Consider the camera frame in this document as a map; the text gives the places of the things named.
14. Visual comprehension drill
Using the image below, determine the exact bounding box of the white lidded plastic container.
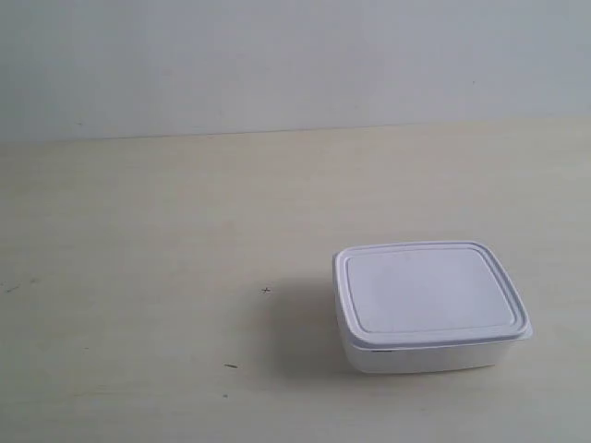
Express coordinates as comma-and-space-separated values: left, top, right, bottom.
332, 241, 533, 374

